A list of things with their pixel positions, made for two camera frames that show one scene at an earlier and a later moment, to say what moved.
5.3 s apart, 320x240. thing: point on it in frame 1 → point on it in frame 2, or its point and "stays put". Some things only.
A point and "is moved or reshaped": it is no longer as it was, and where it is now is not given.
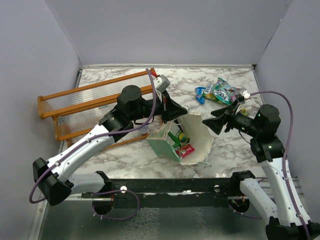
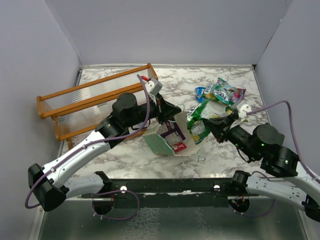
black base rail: (168, 193) stays put
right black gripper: (227, 114) → (218, 126)
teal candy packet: (224, 92) stays put
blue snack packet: (199, 91) stays put
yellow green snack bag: (209, 92) stays put
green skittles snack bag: (179, 138) → (196, 118)
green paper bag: (185, 140) is moved or reshaped
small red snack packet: (185, 150) → (178, 146)
